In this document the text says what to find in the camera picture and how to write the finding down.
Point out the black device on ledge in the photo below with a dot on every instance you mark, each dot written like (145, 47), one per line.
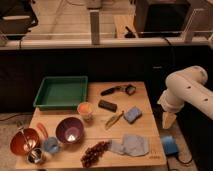
(129, 33)

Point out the blue sponge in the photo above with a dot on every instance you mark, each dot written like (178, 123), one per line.
(131, 115)

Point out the metal spoon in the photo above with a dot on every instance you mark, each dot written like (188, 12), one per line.
(21, 130)

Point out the small metal cup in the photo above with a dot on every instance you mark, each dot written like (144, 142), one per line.
(36, 156)

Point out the yellow-green banana peel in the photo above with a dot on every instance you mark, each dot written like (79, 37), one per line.
(113, 120)

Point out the blue box on floor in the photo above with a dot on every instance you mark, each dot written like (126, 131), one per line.
(169, 145)

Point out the blue cup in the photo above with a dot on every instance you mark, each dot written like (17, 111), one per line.
(51, 145)

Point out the metal frame post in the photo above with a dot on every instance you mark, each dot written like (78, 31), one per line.
(95, 28)

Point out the light blue towel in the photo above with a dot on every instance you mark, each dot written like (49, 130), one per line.
(132, 145)

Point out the wooden table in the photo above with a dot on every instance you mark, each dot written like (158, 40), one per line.
(94, 132)

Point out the green plastic tray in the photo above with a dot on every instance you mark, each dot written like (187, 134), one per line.
(61, 92)

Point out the orange carrot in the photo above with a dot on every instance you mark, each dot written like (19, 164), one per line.
(43, 130)

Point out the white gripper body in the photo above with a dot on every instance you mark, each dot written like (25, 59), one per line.
(168, 119)

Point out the purple bowl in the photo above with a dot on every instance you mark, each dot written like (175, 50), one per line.
(70, 130)

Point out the black handled brush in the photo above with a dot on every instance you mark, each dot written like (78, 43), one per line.
(128, 89)

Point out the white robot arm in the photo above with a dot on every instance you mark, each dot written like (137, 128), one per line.
(185, 86)

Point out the bunch of dark grapes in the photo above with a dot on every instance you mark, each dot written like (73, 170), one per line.
(93, 154)

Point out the orange cup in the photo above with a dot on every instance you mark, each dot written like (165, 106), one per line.
(85, 109)

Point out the black rectangular block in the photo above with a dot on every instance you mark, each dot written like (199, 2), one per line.
(107, 105)

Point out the red-brown bowl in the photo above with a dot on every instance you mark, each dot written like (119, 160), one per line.
(18, 145)

